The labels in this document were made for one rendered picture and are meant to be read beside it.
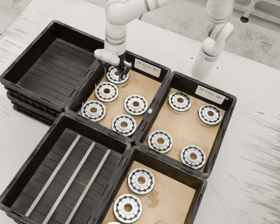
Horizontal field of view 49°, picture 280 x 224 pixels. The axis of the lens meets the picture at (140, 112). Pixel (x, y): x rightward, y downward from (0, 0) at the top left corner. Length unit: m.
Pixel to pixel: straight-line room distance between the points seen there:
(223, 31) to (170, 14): 1.76
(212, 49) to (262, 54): 1.64
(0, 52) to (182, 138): 1.03
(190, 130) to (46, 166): 0.59
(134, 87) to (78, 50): 0.33
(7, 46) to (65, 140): 0.71
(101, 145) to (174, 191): 0.33
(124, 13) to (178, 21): 2.08
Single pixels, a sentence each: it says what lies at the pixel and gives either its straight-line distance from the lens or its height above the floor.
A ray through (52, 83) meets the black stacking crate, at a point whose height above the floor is 0.83.
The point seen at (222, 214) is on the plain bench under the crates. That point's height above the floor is 0.70.
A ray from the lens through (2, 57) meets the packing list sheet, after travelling 1.74.
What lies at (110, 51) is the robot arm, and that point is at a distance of 1.07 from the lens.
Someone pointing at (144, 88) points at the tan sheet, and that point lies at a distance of 1.40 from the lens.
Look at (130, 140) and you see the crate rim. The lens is 1.15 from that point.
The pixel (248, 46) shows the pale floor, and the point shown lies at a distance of 3.01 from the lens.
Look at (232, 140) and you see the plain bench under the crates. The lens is 1.53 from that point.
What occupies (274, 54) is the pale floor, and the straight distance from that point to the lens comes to 3.06.
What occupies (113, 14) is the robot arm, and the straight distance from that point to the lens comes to 0.94.
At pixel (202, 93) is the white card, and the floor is 0.88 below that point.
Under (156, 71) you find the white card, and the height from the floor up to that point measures 0.89.
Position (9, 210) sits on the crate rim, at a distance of 1.10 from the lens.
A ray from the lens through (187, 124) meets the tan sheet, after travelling 1.34.
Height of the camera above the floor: 1.96
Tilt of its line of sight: 58 degrees down
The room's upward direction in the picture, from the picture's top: 11 degrees clockwise
